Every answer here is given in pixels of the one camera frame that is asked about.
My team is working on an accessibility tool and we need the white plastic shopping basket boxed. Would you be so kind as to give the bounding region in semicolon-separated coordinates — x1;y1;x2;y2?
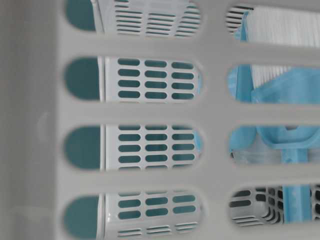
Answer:
0;0;320;240

